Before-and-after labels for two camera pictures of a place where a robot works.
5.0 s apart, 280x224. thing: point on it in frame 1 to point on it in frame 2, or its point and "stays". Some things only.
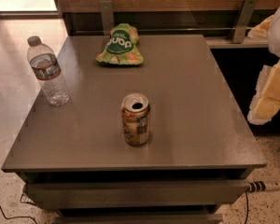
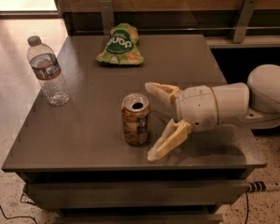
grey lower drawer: (138, 218) stays
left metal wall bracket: (106, 12) stays
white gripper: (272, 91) to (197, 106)
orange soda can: (136, 119) stays
